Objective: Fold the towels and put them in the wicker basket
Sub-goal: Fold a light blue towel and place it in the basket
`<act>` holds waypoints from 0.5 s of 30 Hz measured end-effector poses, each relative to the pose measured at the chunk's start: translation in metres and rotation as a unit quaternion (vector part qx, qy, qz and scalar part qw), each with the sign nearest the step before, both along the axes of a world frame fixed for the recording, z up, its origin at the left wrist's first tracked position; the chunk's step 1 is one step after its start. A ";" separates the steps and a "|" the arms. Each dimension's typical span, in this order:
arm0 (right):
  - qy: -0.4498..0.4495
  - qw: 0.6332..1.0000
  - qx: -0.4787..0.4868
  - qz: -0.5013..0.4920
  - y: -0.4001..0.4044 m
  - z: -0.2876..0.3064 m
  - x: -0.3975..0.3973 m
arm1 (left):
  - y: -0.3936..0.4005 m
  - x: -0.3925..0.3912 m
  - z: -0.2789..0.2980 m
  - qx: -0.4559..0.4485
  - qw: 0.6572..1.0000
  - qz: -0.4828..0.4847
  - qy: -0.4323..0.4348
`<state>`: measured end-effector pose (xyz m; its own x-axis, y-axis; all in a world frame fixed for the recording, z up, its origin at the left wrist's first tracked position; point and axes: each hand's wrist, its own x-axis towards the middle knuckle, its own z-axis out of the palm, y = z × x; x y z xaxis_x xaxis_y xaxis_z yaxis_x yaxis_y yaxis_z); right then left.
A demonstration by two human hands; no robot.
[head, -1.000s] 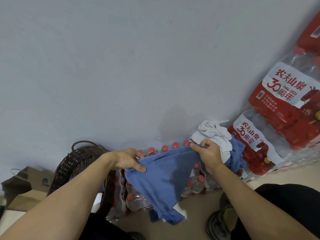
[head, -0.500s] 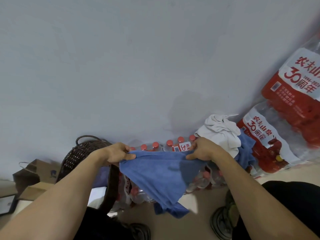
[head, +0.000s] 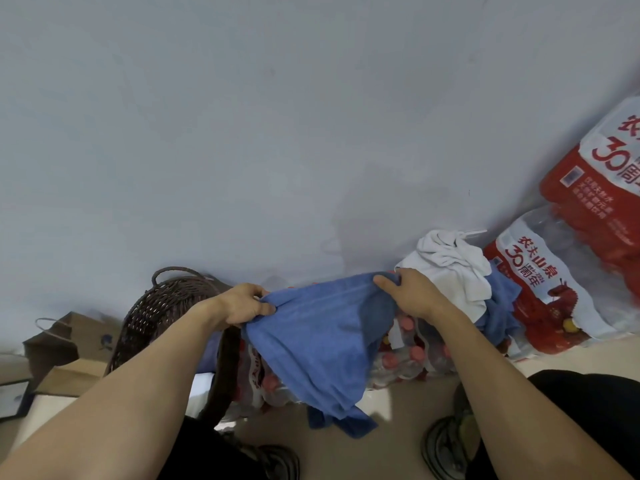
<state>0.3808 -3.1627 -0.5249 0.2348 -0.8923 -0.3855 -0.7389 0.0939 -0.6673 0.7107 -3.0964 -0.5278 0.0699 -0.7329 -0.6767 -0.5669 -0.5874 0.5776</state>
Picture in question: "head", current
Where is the dark blue towel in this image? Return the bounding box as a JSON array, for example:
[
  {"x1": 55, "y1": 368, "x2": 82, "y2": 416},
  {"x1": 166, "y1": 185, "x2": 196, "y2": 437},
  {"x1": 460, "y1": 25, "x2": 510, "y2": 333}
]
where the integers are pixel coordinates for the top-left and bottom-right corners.
[{"x1": 195, "y1": 332, "x2": 224, "y2": 374}]

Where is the person's right forearm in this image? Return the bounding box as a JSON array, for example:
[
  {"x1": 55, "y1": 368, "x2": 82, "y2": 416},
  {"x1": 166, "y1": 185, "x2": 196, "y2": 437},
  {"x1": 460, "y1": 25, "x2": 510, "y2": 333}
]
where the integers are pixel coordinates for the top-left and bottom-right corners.
[{"x1": 433, "y1": 304, "x2": 635, "y2": 480}]

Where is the person's left forearm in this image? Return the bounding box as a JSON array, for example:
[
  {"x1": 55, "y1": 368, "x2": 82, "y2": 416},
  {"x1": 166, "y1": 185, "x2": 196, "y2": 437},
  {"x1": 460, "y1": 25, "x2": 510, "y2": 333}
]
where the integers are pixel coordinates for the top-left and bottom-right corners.
[{"x1": 0, "y1": 299, "x2": 232, "y2": 480}]

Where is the brown paper bag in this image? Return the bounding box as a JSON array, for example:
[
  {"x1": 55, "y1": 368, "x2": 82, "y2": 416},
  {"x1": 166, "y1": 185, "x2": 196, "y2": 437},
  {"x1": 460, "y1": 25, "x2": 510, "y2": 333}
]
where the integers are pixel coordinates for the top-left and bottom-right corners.
[{"x1": 22, "y1": 311, "x2": 123, "y2": 398}]

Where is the person's left grey shoe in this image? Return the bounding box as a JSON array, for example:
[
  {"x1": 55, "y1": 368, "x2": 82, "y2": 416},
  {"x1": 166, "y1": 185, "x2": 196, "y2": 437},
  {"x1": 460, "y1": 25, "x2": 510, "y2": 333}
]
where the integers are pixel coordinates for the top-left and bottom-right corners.
[{"x1": 219, "y1": 429, "x2": 301, "y2": 480}]

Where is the dark brown wicker basket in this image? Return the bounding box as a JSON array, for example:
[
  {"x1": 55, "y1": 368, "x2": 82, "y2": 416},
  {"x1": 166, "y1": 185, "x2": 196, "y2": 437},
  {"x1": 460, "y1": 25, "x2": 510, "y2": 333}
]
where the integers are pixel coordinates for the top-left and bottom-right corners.
[{"x1": 103, "y1": 266, "x2": 243, "y2": 428}]

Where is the cream towel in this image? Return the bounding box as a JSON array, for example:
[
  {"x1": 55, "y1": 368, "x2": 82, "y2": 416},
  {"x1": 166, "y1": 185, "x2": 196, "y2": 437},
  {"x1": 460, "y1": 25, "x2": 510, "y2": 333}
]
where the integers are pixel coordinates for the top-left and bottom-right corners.
[{"x1": 395, "y1": 229, "x2": 495, "y2": 324}]

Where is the light blue towel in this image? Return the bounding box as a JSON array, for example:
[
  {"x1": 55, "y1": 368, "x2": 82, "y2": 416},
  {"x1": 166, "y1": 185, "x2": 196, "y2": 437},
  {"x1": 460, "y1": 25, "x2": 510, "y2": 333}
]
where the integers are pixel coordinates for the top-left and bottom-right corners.
[
  {"x1": 242, "y1": 272, "x2": 402, "y2": 439},
  {"x1": 475, "y1": 264, "x2": 525, "y2": 348}
]

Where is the person's left hand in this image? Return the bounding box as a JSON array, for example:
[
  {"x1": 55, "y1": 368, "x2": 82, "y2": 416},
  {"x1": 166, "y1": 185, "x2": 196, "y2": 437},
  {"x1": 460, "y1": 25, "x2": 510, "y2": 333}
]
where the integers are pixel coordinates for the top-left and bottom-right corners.
[{"x1": 215, "y1": 283, "x2": 277, "y2": 329}]

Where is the person's grey shoe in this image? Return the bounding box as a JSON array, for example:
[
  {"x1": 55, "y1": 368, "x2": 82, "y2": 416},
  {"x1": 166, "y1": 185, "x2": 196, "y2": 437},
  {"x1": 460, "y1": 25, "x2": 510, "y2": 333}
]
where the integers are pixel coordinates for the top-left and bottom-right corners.
[
  {"x1": 219, "y1": 429, "x2": 301, "y2": 480},
  {"x1": 421, "y1": 384, "x2": 482, "y2": 480}
]

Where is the person's right hand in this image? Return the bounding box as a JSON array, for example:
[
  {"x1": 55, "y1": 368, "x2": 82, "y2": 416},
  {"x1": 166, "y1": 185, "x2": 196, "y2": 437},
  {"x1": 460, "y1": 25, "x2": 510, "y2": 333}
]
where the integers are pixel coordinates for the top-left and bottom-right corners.
[{"x1": 372, "y1": 268, "x2": 452, "y2": 323}]

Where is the white towel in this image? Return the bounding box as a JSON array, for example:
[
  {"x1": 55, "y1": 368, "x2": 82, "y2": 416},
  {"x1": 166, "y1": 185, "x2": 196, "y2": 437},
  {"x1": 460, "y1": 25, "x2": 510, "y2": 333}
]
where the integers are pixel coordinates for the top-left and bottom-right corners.
[{"x1": 185, "y1": 373, "x2": 216, "y2": 418}]

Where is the person's right grey shoe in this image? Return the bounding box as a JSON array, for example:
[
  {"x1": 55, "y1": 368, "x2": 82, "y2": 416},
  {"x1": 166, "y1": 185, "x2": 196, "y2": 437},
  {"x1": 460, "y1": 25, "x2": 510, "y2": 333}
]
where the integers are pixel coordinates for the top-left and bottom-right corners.
[{"x1": 421, "y1": 384, "x2": 482, "y2": 480}]

